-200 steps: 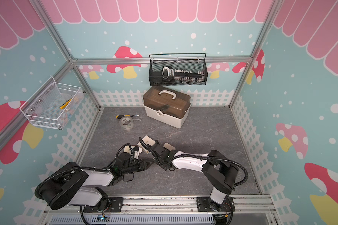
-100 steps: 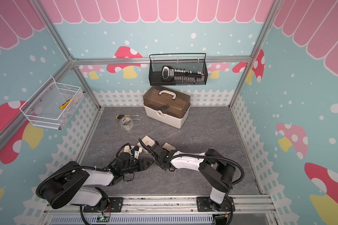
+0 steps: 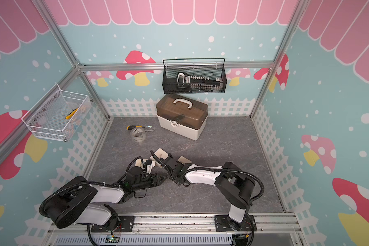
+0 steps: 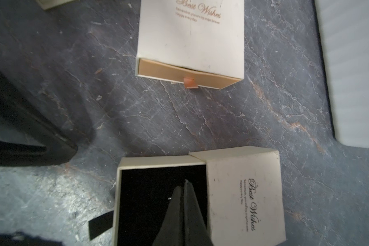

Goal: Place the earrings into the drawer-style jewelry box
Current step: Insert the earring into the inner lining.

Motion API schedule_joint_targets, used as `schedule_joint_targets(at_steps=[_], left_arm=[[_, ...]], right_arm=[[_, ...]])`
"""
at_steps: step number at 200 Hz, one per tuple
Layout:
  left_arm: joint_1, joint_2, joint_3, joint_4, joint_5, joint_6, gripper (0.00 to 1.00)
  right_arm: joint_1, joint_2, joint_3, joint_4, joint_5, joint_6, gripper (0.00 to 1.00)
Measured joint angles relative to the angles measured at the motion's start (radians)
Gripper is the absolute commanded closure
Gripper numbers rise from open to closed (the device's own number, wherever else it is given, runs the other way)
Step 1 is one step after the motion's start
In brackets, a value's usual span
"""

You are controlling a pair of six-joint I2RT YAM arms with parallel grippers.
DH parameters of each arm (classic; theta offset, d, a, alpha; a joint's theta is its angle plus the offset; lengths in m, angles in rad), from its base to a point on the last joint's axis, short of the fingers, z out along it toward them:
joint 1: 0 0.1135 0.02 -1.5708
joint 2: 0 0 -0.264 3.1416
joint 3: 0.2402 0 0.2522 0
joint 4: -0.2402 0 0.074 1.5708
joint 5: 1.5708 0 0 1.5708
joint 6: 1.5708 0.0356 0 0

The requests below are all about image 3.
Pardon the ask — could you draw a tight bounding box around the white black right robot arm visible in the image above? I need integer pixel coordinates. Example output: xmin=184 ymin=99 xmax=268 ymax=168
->
xmin=150 ymin=151 xmax=265 ymax=231

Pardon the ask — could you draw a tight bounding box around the black wire wall basket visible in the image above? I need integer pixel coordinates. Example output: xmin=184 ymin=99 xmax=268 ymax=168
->
xmin=163 ymin=58 xmax=227 ymax=94

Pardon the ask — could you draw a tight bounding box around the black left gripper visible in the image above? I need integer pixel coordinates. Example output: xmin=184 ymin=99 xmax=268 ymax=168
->
xmin=133 ymin=173 xmax=168 ymax=191

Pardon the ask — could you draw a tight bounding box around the white wire wall basket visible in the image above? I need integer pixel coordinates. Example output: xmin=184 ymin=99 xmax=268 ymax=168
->
xmin=22 ymin=84 xmax=93 ymax=142

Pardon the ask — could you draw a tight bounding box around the white storage box brown lid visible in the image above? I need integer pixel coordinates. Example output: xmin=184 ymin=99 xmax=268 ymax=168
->
xmin=156 ymin=94 xmax=208 ymax=140

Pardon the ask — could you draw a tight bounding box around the yellow utility knife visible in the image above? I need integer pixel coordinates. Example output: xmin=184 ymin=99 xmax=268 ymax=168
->
xmin=65 ymin=108 xmax=78 ymax=121

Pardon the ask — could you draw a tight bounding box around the small cream printed gift box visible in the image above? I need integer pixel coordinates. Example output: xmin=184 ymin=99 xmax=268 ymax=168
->
xmin=178 ymin=156 xmax=192 ymax=165

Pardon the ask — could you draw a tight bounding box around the cream square gift box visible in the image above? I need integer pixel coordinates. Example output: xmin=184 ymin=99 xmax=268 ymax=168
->
xmin=154 ymin=148 xmax=169 ymax=160

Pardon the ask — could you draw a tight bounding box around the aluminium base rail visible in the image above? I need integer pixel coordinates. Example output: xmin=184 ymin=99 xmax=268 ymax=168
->
xmin=46 ymin=213 xmax=305 ymax=246

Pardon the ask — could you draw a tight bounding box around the cream drawer-style jewelry box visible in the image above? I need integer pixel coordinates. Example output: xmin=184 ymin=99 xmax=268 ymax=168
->
xmin=134 ymin=158 xmax=145 ymax=167

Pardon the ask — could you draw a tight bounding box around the yellow black handled screwdriver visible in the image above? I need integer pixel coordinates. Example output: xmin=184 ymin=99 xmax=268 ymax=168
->
xmin=127 ymin=125 xmax=152 ymax=130

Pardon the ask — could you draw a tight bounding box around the clear packing tape roll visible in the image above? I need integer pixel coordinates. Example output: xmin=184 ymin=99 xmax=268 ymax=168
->
xmin=130 ymin=127 xmax=146 ymax=143

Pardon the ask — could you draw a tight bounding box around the socket wrench set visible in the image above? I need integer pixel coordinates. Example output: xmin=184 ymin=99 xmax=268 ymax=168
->
xmin=176 ymin=72 xmax=224 ymax=92

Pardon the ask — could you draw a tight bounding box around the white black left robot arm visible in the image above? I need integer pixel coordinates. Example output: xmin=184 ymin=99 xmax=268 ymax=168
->
xmin=39 ymin=156 xmax=167 ymax=232

